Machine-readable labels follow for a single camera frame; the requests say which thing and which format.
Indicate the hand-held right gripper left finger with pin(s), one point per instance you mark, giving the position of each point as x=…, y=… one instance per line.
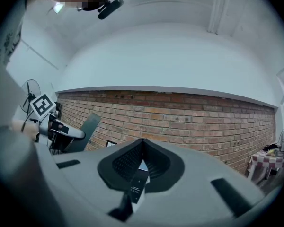
x=85, y=174

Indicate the person's white shirt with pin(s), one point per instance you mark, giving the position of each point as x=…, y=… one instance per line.
x=11, y=150

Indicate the small black framed picture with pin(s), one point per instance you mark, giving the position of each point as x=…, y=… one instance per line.
x=111, y=143

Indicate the table with checkered cloth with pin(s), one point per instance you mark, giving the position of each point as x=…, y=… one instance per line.
x=267, y=162

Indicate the black head-mounted camera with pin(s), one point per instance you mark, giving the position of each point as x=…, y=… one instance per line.
x=110, y=9

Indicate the white wall pipes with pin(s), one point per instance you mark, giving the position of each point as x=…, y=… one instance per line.
x=219, y=8

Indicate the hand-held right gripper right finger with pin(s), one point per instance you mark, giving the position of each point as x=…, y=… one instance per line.
x=194, y=174

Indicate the black rectangular box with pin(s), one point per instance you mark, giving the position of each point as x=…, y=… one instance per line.
x=138, y=185

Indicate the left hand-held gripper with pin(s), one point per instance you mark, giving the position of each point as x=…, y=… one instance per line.
x=43, y=106

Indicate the black standing fan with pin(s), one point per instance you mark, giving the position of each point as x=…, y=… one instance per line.
x=30, y=91

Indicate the dark grey leaning panel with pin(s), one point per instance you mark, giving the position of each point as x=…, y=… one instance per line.
x=88, y=131

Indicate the person's left forearm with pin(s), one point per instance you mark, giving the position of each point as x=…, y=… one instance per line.
x=28, y=128

